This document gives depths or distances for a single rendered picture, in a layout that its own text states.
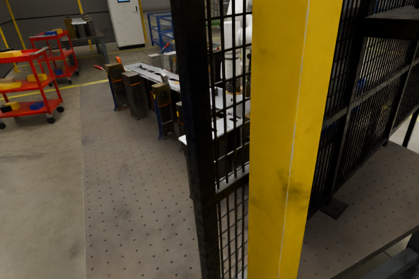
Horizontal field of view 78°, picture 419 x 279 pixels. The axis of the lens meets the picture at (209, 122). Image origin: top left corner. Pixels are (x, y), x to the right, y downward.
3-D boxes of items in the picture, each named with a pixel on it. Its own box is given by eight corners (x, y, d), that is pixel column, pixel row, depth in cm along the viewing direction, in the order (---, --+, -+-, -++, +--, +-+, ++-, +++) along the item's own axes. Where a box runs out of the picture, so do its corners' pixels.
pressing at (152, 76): (117, 68, 207) (116, 66, 206) (142, 62, 220) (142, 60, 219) (245, 124, 112) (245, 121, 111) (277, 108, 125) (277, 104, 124)
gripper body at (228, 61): (232, 52, 127) (233, 74, 132) (217, 56, 121) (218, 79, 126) (244, 54, 122) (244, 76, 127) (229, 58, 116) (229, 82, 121)
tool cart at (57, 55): (58, 76, 556) (42, 29, 511) (81, 74, 564) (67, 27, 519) (46, 89, 485) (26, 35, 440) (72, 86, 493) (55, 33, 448)
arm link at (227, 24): (242, 48, 123) (224, 48, 125) (243, 18, 116) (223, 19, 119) (240, 52, 115) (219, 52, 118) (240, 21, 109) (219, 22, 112)
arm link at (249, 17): (262, 7, 131) (255, 50, 116) (231, 9, 135) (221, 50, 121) (262, -10, 123) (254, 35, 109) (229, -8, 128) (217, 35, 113)
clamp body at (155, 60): (154, 96, 228) (147, 55, 211) (165, 92, 235) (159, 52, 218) (158, 98, 223) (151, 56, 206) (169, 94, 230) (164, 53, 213)
